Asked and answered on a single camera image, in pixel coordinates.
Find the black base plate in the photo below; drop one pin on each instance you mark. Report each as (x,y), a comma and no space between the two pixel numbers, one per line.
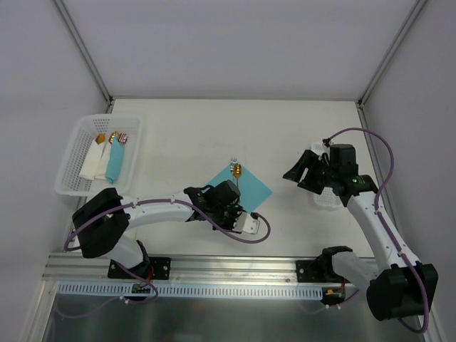
(317,271)
(157,268)

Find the rolled blue napkin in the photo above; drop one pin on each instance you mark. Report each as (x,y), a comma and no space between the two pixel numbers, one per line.
(115,162)

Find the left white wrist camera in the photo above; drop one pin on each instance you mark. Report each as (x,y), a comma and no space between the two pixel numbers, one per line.
(246,223)

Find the left white plastic basket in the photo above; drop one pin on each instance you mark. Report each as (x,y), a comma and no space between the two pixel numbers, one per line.
(68,181)

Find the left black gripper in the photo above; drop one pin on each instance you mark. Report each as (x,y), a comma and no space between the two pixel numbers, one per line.
(228,216)

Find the white slotted cable duct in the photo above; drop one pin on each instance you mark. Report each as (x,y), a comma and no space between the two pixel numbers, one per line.
(211,291)

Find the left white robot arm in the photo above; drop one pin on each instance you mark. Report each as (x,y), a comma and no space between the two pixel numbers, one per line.
(102,222)

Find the blue paper napkin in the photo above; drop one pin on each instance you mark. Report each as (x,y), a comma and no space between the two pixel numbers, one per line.
(253,191)

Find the aluminium mounting rail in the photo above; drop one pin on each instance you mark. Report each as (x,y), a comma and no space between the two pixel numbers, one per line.
(232,270)

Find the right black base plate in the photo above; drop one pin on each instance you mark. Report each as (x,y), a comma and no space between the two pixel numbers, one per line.
(317,271)

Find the left white rolled napkin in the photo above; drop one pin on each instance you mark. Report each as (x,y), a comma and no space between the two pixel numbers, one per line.
(91,162)

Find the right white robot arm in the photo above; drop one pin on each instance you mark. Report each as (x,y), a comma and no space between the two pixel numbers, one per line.
(400,285)

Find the aluminium frame post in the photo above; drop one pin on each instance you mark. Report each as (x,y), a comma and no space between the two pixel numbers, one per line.
(395,45)
(82,48)

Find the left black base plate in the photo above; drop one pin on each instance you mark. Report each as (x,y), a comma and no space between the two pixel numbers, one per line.
(157,268)

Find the silver fork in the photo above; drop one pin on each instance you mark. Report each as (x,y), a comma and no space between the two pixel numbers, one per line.
(234,162)

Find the white rolled napkin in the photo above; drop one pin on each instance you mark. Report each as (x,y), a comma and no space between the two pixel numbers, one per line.
(91,162)
(103,163)

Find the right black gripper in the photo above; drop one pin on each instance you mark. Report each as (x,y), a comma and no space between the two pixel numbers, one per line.
(311,174)

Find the right white plastic tray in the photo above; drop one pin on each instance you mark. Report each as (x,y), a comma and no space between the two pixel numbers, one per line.
(327,199)

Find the left aluminium frame post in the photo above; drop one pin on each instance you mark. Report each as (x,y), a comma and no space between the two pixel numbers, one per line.
(82,48)

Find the orange utensil tip in basket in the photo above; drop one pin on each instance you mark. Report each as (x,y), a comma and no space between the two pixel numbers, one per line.
(100,138)

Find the gold spoon in basket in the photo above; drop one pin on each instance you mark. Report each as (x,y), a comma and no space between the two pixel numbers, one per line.
(113,136)

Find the right aluminium frame post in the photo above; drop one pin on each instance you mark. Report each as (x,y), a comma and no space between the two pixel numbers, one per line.
(395,45)

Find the gold spoon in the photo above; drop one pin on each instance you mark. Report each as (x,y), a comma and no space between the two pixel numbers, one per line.
(236,171)
(113,136)

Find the middle white rolled napkin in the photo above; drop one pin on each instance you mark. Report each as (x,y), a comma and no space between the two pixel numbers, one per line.
(103,163)

